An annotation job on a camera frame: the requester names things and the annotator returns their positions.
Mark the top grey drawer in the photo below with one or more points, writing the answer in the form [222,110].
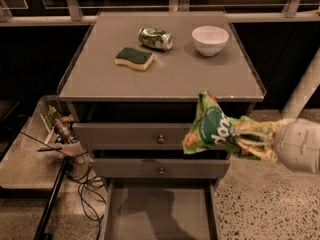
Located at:
[131,136]

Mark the middle grey drawer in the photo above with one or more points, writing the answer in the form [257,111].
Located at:
[160,168]

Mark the grey drawer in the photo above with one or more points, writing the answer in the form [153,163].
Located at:
[160,209]
[131,136]
[160,168]

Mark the brown bottle in bin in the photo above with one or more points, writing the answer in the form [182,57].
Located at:
[64,132]

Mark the bottom grey drawer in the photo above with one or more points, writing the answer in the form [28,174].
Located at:
[160,209]

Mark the grey three-drawer cabinet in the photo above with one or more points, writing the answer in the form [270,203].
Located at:
[97,90]

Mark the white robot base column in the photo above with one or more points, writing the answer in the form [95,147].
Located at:
[304,90]

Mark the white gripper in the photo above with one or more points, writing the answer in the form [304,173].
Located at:
[297,144]

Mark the green rice chip bag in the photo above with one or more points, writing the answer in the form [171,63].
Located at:
[212,128]

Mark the metal window railing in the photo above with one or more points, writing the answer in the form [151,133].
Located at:
[79,12]

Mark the green yellow sponge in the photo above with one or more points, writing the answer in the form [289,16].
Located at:
[134,59]

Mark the white ceramic bowl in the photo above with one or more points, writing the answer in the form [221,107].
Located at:
[209,40]

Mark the green crushed soda can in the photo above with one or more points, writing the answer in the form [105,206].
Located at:
[155,38]

